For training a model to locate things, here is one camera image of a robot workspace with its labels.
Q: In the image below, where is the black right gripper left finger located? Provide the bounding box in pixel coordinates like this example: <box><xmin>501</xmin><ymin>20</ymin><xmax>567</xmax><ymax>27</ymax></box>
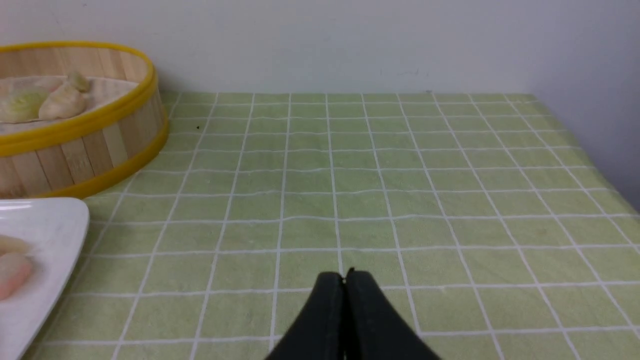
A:
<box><xmin>266</xmin><ymin>272</ymin><xmax>345</xmax><ymax>360</ymax></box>

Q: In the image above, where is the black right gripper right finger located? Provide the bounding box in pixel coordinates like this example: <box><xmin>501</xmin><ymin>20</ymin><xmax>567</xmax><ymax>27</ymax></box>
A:
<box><xmin>344</xmin><ymin>268</ymin><xmax>441</xmax><ymax>360</ymax></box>

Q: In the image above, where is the white square plate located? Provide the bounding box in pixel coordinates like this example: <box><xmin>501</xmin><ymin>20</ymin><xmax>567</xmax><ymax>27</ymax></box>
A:
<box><xmin>0</xmin><ymin>197</ymin><xmax>90</xmax><ymax>360</ymax></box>

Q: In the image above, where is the pinkish dumpling on plate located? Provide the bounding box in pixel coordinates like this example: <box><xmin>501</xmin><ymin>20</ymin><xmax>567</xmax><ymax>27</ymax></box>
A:
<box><xmin>0</xmin><ymin>252</ymin><xmax>34</xmax><ymax>301</ymax></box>

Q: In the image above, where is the cream dumpling on plate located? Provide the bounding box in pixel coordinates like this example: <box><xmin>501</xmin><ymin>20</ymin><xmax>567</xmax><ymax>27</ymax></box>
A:
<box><xmin>0</xmin><ymin>234</ymin><xmax>32</xmax><ymax>256</ymax></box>

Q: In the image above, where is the green checkered tablecloth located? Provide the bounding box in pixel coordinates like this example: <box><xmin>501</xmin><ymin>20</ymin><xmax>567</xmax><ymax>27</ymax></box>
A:
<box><xmin>24</xmin><ymin>92</ymin><xmax>640</xmax><ymax>360</ymax></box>

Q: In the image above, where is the bamboo steamer basket yellow rim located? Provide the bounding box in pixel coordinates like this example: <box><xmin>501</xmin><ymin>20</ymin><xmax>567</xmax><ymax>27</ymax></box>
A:
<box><xmin>0</xmin><ymin>41</ymin><xmax>169</xmax><ymax>199</ymax></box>

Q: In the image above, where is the white dumpling in steamer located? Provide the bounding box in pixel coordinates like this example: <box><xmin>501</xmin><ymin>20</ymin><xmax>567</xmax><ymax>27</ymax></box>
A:
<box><xmin>38</xmin><ymin>81</ymin><xmax>87</xmax><ymax>121</ymax></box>

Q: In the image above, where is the small green dumpling steamer back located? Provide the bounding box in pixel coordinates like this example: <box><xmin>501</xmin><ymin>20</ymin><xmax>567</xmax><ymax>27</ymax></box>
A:
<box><xmin>66</xmin><ymin>70</ymin><xmax>91</xmax><ymax>93</ymax></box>

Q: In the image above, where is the green dumpling steamer centre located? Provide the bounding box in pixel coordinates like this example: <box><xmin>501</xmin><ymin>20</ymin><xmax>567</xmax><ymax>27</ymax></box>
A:
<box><xmin>0</xmin><ymin>78</ymin><xmax>61</xmax><ymax>124</ymax></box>

